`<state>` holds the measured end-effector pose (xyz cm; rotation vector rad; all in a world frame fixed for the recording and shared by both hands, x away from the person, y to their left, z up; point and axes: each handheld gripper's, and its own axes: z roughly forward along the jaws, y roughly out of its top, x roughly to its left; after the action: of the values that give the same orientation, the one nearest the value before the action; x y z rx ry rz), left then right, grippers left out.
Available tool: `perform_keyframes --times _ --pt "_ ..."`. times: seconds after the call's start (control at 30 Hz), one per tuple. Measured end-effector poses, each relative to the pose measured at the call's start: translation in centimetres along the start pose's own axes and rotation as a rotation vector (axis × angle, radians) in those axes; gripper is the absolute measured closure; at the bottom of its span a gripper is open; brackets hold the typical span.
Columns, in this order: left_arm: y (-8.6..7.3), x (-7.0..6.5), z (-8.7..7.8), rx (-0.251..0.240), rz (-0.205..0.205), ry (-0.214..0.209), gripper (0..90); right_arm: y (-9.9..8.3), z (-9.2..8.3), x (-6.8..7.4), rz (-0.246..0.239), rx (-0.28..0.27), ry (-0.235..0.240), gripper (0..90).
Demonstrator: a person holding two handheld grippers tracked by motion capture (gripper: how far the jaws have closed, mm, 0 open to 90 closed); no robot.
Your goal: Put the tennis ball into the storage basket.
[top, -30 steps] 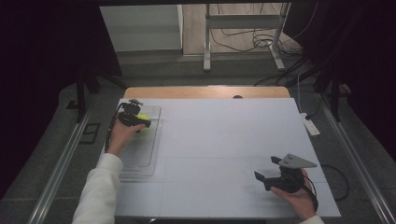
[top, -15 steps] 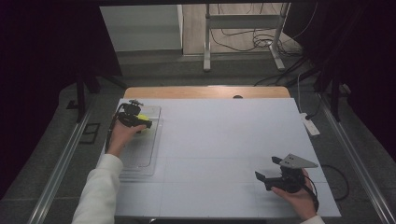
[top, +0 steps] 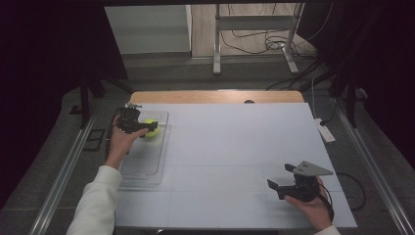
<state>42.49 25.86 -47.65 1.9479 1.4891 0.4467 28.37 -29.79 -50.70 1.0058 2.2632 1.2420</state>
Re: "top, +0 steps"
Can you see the white board mat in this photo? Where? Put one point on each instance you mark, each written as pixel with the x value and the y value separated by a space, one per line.
pixel 228 140

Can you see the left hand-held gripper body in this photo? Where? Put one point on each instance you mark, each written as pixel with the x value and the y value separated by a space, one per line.
pixel 130 119

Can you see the yellow tennis ball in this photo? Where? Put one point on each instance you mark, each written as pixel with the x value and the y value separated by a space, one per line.
pixel 152 132

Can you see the person's right hand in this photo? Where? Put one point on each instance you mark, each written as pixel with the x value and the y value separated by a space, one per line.
pixel 318 212

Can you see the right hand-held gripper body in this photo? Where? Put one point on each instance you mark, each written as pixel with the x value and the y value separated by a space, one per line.
pixel 310 169

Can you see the white cabinet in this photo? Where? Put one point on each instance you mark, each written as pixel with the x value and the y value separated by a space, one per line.
pixel 150 29

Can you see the dark curtain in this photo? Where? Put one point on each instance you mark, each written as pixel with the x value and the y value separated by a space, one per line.
pixel 42 65
pixel 385 65

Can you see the black stand legs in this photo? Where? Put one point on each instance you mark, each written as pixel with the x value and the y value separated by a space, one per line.
pixel 351 98
pixel 85 98

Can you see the clear plastic tray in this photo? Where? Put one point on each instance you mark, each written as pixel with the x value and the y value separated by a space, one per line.
pixel 147 156

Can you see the aluminium rail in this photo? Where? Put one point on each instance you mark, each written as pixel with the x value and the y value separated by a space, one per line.
pixel 62 176
pixel 375 173

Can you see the person's left hand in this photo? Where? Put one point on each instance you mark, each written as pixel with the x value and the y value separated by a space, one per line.
pixel 119 147

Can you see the white power strip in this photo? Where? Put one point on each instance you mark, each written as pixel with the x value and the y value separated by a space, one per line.
pixel 325 132

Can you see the white metal stand frame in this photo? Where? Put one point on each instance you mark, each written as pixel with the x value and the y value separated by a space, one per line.
pixel 254 22

